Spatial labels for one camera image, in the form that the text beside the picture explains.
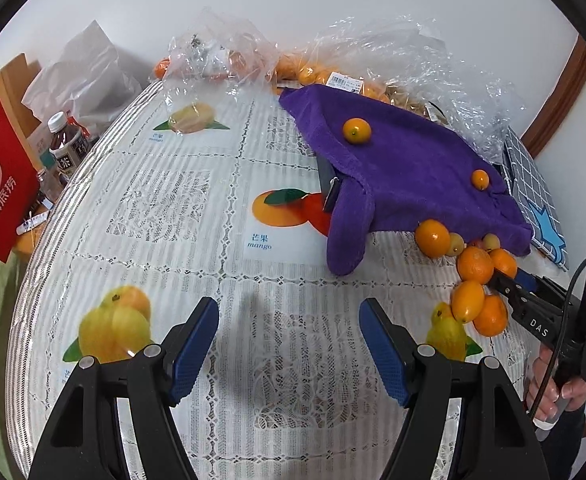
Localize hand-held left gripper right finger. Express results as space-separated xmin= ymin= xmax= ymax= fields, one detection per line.
xmin=359 ymin=297 xmax=548 ymax=480

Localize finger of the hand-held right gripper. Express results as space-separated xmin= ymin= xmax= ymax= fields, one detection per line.
xmin=515 ymin=268 xmax=541 ymax=292
xmin=489 ymin=269 xmax=524 ymax=306

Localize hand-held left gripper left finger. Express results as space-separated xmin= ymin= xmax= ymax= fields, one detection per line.
xmin=28 ymin=297 xmax=220 ymax=480

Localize round orange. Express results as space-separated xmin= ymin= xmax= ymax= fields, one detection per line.
xmin=473 ymin=294 xmax=510 ymax=337
xmin=415 ymin=220 xmax=451 ymax=259
xmin=342 ymin=117 xmax=372 ymax=146
xmin=488 ymin=248 xmax=518 ymax=278

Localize oval orange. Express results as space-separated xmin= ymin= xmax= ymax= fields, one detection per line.
xmin=450 ymin=280 xmax=485 ymax=324

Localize person's right forearm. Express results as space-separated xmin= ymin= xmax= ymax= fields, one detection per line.
xmin=538 ymin=407 xmax=586 ymax=480

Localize person's right hand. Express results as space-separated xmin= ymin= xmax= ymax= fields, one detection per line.
xmin=524 ymin=345 xmax=586 ymax=431

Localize grid-patterned blue-star box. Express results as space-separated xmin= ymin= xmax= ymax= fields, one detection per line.
xmin=500 ymin=125 xmax=571 ymax=272

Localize fruit-print lace tablecloth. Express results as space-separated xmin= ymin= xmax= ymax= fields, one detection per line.
xmin=10 ymin=77 xmax=548 ymax=480

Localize purple towel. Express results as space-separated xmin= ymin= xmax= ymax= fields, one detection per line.
xmin=278 ymin=84 xmax=534 ymax=277

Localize pile of bagged tan nuts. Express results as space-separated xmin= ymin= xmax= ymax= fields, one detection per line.
xmin=385 ymin=85 xmax=448 ymax=125

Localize dark-label tea bottle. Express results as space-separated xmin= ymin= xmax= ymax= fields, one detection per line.
xmin=48 ymin=112 xmax=91 ymax=183

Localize large clear plastic bag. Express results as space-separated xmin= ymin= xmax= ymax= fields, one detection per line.
xmin=273 ymin=12 xmax=526 ymax=161

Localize red drink bottle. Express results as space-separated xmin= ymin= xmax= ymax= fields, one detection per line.
xmin=67 ymin=116 xmax=100 ymax=147

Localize pile of bagged oranges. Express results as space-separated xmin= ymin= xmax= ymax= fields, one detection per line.
xmin=275 ymin=55 xmax=391 ymax=106

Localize white plastic bag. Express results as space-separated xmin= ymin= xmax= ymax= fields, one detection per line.
xmin=20 ymin=20 xmax=144 ymax=131

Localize small clear plastic bag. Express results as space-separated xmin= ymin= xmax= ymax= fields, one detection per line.
xmin=165 ymin=7 xmax=281 ymax=98

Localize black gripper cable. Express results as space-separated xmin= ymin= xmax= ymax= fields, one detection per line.
xmin=525 ymin=257 xmax=586 ymax=413

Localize brown wooden door frame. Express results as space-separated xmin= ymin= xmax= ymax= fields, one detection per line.
xmin=520 ymin=35 xmax=586 ymax=161

